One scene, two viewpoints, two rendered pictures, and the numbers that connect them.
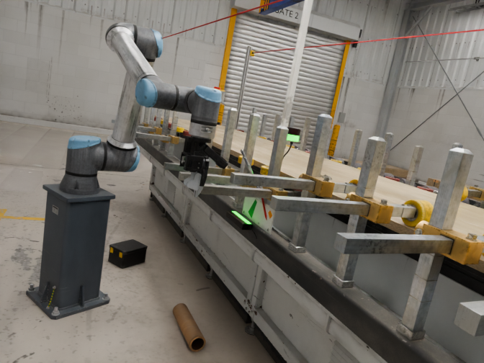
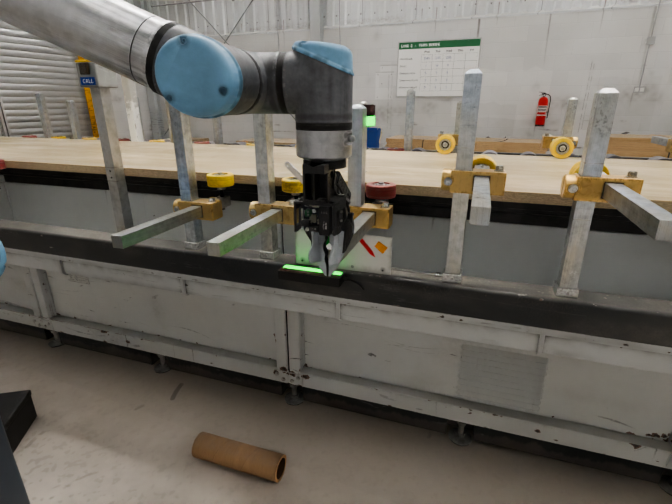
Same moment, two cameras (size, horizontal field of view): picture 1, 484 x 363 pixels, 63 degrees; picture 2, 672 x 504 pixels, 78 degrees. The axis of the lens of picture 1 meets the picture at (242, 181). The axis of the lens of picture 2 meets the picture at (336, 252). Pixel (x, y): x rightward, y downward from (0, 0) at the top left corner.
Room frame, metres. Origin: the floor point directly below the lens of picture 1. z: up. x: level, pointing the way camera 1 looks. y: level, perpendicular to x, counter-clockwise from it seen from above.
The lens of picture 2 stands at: (0.84, 0.63, 1.12)
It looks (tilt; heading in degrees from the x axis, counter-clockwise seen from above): 20 degrees down; 315
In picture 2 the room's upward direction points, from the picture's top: straight up
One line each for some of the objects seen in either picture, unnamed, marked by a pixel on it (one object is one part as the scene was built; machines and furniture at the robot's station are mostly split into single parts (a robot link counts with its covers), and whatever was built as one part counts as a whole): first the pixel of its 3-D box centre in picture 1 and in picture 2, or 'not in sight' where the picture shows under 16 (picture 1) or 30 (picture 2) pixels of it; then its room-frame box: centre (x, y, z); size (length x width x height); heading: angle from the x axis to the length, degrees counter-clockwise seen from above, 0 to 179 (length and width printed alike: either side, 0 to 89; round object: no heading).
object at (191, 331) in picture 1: (188, 325); (238, 455); (1.79, 0.14, 0.04); 0.30 x 0.08 x 0.08; 27
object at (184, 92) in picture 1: (188, 100); (249, 83); (1.43, 0.24, 1.14); 0.12 x 0.12 x 0.09; 36
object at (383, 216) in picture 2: (273, 193); (364, 214); (1.51, -0.13, 0.85); 0.13 x 0.06 x 0.05; 27
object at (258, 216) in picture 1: (257, 211); (341, 251); (1.55, -0.08, 0.75); 0.26 x 0.01 x 0.10; 27
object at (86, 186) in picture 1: (81, 180); not in sight; (1.91, 0.80, 0.65); 0.19 x 0.19 x 0.10
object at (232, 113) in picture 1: (225, 155); (187, 182); (1.98, 0.11, 0.90); 0.03 x 0.03 x 0.48; 27
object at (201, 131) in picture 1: (202, 131); (326, 145); (1.34, 0.16, 1.05); 0.10 x 0.09 x 0.05; 27
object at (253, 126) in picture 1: (245, 166); (266, 189); (1.75, 0.00, 0.89); 0.03 x 0.03 x 0.48; 27
